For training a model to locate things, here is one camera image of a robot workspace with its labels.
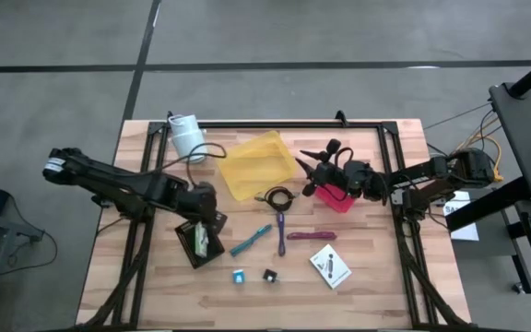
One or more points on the white paper sheet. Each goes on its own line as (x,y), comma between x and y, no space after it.
(463,230)

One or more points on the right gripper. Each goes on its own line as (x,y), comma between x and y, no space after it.
(339,177)

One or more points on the teal marker pen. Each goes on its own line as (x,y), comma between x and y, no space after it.
(249,240)

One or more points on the black rectangular tray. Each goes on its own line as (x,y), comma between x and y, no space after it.
(186,249)

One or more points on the black frame clamp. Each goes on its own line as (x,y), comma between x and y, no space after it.
(340,117)
(169,114)

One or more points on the white printed booklet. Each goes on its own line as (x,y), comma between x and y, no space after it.
(332,267)

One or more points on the black side desk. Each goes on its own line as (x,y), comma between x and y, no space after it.
(523,138)

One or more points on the green white small box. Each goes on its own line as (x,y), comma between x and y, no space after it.
(201,242)

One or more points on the black cube charger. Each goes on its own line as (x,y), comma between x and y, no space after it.
(270,275)

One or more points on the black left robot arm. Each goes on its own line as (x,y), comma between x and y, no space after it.
(109,180)

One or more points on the metal desk foot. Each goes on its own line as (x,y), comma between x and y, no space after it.
(518,288)

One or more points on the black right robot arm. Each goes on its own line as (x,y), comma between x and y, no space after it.
(431,173)

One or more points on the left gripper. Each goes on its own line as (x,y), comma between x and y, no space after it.
(201,203)

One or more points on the translucent yellow plastic bin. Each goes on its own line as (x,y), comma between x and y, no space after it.
(256,166)

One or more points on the red plastic mesh basket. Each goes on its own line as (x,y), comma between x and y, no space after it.
(338,204)

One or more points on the white cylindrical container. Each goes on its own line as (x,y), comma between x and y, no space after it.
(187,138)

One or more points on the blue white wall charger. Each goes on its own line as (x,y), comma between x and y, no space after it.
(239,276)

